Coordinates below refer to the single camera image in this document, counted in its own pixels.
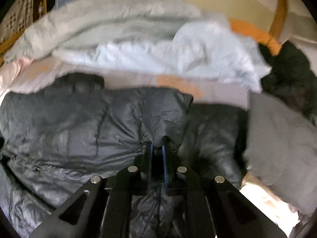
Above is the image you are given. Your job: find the orange pillow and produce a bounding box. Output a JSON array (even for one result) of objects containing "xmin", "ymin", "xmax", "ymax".
[{"xmin": 229, "ymin": 18, "xmax": 282, "ymax": 56}]

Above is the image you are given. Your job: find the black puffer down jacket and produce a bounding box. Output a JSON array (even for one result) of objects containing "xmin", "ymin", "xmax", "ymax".
[{"xmin": 1, "ymin": 74, "xmax": 247, "ymax": 237}]

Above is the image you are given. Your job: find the brown patterned curtain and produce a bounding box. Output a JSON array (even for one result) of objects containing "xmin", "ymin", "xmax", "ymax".
[{"xmin": 1, "ymin": 0, "xmax": 34, "ymax": 43}]

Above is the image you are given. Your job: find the white pink pillow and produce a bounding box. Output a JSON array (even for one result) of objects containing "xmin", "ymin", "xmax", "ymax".
[{"xmin": 1, "ymin": 57, "xmax": 62, "ymax": 96}]

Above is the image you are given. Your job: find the black coat in corner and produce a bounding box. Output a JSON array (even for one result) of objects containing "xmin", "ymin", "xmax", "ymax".
[{"xmin": 258, "ymin": 41, "xmax": 316, "ymax": 125}]

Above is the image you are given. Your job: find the grey-green quilt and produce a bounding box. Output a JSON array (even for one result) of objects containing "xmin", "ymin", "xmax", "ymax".
[{"xmin": 4, "ymin": 0, "xmax": 218, "ymax": 63}]

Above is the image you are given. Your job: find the folded cream garment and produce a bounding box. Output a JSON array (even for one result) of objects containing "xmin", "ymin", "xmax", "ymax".
[{"xmin": 240, "ymin": 173, "xmax": 307, "ymax": 236}]

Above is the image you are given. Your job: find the folded grey garment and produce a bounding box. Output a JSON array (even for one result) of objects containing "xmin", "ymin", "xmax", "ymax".
[{"xmin": 244, "ymin": 93, "xmax": 316, "ymax": 215}]

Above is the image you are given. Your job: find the light blue duvet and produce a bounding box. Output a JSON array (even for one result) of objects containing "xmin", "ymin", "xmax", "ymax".
[{"xmin": 52, "ymin": 21, "xmax": 269, "ymax": 92}]

